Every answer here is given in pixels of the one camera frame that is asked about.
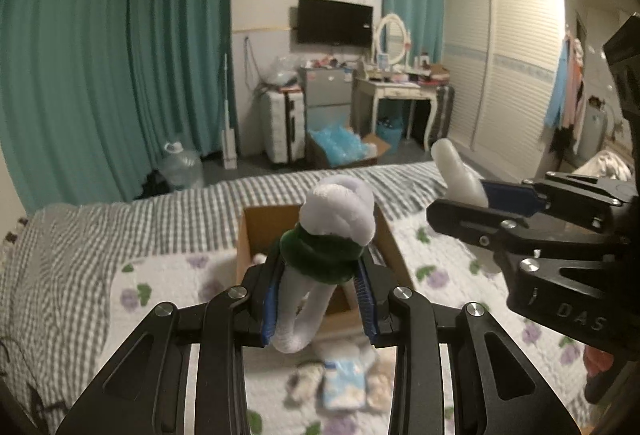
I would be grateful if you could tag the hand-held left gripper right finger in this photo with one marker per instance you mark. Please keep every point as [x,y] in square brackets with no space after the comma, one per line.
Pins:
[368,312]

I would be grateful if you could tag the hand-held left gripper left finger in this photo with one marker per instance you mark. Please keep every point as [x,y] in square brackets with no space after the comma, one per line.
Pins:
[267,312]

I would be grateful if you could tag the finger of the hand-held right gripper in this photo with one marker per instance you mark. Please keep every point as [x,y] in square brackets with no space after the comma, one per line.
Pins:
[510,197]
[465,222]

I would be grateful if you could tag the beige plush toy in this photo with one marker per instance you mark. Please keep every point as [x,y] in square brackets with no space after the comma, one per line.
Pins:
[305,385]
[380,382]

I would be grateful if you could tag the blue white tissue packet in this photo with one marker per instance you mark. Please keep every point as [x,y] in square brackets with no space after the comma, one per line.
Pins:
[345,382]

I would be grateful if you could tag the white floral blanket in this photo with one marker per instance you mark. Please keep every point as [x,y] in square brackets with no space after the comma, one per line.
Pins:
[170,280]

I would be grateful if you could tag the pile of light clothes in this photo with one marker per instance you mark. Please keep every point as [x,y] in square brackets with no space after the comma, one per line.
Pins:
[607,165]

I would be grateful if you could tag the blue bin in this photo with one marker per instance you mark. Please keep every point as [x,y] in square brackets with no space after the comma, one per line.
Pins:
[389,132]

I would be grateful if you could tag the hanging clothes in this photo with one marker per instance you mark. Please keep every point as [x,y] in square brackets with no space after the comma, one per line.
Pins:
[567,90]

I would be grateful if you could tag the white slatted wardrobe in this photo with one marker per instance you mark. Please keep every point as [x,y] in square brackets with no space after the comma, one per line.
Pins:
[505,75]

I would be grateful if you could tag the cardboard box of blue bags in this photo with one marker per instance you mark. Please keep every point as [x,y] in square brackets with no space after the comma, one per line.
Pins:
[340,147]

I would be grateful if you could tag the white dressing table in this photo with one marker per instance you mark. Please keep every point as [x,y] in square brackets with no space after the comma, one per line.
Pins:
[392,90]

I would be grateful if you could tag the clear water jug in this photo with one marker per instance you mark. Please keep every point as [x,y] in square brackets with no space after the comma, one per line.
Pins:
[181,167]

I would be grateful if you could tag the black bag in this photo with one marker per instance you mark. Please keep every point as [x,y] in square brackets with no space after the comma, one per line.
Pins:
[154,185]

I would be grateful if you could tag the white mop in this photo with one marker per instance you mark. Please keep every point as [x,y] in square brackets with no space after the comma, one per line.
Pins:
[230,140]

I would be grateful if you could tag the white suitcase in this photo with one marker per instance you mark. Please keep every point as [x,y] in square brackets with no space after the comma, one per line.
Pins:
[280,125]

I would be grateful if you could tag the grey mini fridge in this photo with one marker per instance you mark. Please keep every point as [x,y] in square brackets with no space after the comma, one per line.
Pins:
[327,90]

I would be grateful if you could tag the bed with grey checked sheet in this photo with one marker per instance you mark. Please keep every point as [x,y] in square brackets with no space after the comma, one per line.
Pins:
[75,265]

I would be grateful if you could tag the white oval vanity mirror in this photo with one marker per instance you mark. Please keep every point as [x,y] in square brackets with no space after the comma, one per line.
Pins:
[391,37]

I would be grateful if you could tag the clear plastic bag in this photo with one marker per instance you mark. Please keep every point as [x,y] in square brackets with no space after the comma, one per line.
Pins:
[279,74]

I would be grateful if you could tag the wide teal curtain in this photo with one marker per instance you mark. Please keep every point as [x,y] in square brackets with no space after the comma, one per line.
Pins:
[100,65]

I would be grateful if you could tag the black wall television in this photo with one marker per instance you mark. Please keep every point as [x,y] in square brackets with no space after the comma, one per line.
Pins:
[334,22]

